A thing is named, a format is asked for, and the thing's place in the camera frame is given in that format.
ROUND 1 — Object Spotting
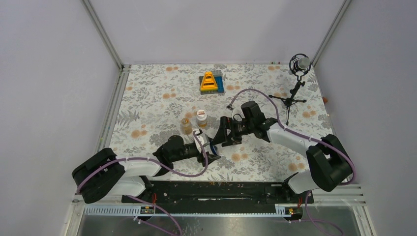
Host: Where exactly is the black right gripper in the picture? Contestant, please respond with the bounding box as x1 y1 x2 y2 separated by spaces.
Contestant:
211 116 255 148

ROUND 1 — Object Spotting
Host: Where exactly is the white cap amber pill bottle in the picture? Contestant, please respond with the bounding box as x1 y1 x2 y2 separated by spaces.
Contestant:
196 109 208 127

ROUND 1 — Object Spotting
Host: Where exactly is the small amber pill bottle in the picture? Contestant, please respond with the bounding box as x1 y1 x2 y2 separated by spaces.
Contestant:
180 118 193 135

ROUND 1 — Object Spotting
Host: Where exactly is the round clear blue pill case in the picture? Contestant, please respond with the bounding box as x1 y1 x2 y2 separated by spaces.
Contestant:
210 144 219 156

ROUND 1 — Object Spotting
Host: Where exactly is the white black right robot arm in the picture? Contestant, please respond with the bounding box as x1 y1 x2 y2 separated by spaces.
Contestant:
211 101 354 203

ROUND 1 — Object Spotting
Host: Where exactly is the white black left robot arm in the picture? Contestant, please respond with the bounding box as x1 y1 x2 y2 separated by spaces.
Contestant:
71 132 220 204

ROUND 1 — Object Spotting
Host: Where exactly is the yellow pyramid toy on blocks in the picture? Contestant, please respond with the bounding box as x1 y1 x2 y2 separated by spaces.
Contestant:
199 70 224 95

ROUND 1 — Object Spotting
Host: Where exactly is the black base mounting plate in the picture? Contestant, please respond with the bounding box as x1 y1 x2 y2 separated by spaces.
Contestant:
138 180 307 214

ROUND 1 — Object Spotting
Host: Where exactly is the floral patterned table mat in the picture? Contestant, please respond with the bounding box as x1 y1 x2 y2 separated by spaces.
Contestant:
109 64 333 181

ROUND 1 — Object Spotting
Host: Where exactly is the black microphone on tripod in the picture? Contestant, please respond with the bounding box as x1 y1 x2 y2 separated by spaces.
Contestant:
268 54 312 126

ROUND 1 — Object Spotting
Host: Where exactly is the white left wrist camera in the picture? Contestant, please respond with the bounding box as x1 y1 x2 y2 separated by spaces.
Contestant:
192 129 210 152

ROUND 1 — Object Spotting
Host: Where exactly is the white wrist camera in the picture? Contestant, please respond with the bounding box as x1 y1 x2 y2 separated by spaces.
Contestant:
192 129 210 152
226 104 243 121

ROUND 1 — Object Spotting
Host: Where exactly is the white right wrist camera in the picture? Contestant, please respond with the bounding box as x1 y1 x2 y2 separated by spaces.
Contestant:
226 104 243 121

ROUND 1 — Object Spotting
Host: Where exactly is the white slotted cable duct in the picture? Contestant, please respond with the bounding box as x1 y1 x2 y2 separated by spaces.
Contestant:
84 204 292 218

